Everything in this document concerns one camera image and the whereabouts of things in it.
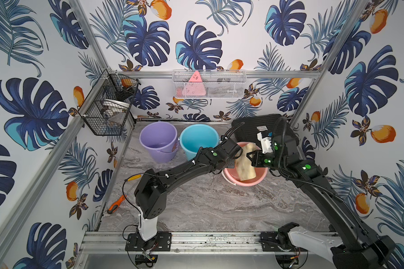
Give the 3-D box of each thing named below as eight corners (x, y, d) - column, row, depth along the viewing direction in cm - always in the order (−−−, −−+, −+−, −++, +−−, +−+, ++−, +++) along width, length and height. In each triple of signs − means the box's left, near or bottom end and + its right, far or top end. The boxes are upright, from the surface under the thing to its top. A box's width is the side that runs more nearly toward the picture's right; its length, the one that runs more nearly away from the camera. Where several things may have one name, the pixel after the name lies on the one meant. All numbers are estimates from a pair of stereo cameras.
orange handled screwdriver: (108, 212, 85) (105, 210, 82) (125, 195, 90) (123, 193, 88) (111, 215, 84) (108, 213, 82) (128, 198, 89) (126, 196, 87)
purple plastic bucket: (143, 168, 101) (134, 150, 87) (150, 141, 114) (143, 121, 100) (178, 168, 101) (174, 150, 87) (181, 141, 114) (178, 121, 100)
